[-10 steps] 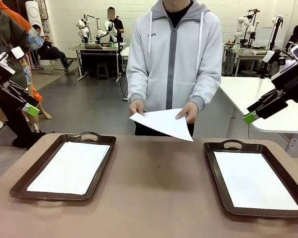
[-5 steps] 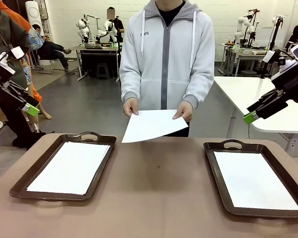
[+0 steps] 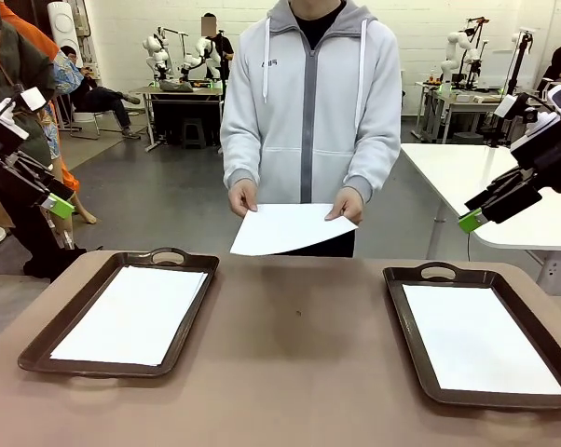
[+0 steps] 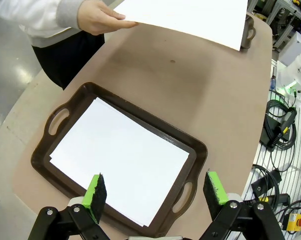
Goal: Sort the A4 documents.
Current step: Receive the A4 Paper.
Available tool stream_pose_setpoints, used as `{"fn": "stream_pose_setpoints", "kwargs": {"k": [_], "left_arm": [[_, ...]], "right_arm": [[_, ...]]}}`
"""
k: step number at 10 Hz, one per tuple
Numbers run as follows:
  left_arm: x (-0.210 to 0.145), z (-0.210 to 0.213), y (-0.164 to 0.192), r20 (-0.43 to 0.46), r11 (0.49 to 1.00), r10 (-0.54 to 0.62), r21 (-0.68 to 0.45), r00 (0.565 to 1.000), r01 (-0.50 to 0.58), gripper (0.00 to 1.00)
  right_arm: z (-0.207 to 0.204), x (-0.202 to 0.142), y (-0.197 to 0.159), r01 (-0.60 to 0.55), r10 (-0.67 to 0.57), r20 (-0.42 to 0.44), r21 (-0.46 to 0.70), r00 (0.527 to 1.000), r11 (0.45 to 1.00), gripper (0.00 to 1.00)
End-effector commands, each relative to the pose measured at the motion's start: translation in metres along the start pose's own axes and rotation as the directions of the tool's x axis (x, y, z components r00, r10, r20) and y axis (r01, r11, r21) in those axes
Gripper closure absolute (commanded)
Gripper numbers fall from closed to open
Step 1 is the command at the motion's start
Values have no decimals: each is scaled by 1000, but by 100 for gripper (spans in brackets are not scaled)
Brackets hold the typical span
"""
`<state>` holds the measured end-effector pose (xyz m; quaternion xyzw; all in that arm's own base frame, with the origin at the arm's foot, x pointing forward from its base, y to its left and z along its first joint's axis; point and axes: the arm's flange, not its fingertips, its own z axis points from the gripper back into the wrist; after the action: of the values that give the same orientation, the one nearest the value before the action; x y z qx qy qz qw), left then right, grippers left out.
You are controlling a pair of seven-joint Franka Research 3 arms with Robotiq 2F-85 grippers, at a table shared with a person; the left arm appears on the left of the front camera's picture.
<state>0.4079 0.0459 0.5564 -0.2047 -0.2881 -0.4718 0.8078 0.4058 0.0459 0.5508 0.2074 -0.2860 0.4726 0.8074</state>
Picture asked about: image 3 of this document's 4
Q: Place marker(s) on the black stool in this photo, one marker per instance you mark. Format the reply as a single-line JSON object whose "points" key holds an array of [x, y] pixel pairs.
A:
{"points": [[194, 132]]}

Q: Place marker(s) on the grey round stool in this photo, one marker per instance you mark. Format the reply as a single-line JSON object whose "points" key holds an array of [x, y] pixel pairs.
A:
{"points": [[467, 138]]}

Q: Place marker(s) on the brown plastic serving tray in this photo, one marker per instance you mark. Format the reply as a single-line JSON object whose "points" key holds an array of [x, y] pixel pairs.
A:
{"points": [[401, 316], [187, 335]]}

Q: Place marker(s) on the white A4 paper sheet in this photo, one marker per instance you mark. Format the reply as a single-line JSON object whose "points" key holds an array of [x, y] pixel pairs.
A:
{"points": [[476, 335], [290, 228], [204, 277], [122, 321]]}

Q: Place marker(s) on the white metal chair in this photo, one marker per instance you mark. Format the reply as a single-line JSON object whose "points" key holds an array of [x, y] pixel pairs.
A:
{"points": [[82, 116]]}

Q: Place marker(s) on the person's left hand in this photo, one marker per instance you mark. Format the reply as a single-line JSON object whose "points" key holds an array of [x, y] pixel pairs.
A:
{"points": [[350, 205]]}

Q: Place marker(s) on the white table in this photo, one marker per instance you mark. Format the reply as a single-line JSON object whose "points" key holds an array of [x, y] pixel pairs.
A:
{"points": [[448, 177]]}

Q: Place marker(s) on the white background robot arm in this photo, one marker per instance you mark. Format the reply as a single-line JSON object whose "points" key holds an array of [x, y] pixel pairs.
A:
{"points": [[159, 58], [453, 46], [203, 46]]}

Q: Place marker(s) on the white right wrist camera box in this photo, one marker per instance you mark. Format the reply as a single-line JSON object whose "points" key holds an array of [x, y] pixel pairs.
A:
{"points": [[505, 107]]}

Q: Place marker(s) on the person's right hand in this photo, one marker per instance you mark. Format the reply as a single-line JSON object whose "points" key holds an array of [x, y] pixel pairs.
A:
{"points": [[243, 198]]}

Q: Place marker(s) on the person's right forearm grey sleeve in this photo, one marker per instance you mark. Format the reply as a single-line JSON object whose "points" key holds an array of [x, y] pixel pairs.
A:
{"points": [[243, 163]]}

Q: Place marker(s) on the standing person in black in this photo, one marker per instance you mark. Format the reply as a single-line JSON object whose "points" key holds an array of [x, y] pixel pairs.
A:
{"points": [[224, 51]]}

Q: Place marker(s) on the seated person with glasses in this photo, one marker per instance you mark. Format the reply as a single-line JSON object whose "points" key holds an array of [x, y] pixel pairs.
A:
{"points": [[99, 95]]}

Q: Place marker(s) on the grey background work table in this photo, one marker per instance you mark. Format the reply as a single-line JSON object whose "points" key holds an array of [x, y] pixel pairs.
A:
{"points": [[471, 103], [182, 91]]}

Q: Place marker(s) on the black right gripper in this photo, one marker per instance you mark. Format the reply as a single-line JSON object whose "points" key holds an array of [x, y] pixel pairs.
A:
{"points": [[555, 163]]}

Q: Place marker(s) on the black tripod pole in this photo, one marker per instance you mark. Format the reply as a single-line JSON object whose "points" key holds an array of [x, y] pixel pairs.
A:
{"points": [[513, 84]]}

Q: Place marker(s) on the person in grey hoodie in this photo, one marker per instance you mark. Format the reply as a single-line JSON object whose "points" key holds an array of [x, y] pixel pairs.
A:
{"points": [[308, 116]]}

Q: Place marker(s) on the blue patterned garment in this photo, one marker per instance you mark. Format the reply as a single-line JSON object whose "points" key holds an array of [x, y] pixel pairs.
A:
{"points": [[68, 77]]}

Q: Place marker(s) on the person in dark green jacket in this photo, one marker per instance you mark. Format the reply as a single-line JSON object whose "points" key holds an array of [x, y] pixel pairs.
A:
{"points": [[15, 60]]}

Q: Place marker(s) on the person's left forearm grey sleeve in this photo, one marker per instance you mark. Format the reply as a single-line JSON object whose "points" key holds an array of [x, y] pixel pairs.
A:
{"points": [[373, 167]]}

